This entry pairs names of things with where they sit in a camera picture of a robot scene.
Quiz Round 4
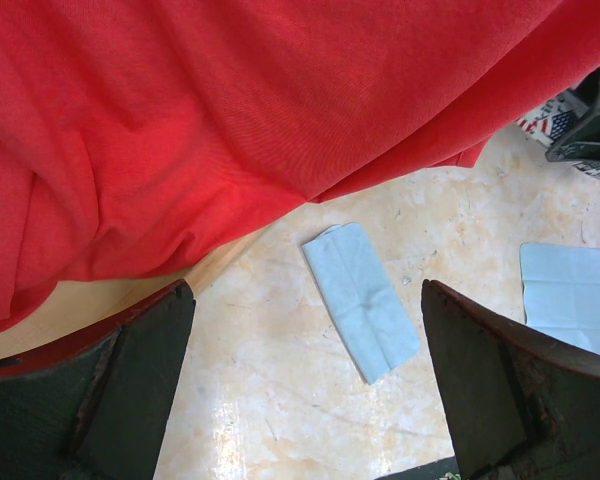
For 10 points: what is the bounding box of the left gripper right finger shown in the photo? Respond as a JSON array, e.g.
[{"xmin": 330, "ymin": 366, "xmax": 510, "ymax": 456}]
[{"xmin": 421, "ymin": 280, "xmax": 600, "ymax": 479}]

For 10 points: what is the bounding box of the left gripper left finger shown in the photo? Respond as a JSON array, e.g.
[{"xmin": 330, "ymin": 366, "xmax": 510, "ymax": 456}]
[{"xmin": 0, "ymin": 280, "xmax": 196, "ymax": 479}]

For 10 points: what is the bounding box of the square blue cleaning cloth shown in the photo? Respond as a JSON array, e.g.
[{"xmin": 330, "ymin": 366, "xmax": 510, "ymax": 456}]
[{"xmin": 519, "ymin": 243, "xmax": 600, "ymax": 355}]

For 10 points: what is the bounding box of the narrow blue cleaning cloth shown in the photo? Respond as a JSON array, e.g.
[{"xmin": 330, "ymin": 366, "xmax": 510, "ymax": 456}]
[{"xmin": 302, "ymin": 223, "xmax": 420, "ymax": 385}]

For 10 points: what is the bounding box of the red tank top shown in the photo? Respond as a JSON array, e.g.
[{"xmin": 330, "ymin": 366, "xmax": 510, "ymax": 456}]
[{"xmin": 0, "ymin": 1, "xmax": 600, "ymax": 332}]

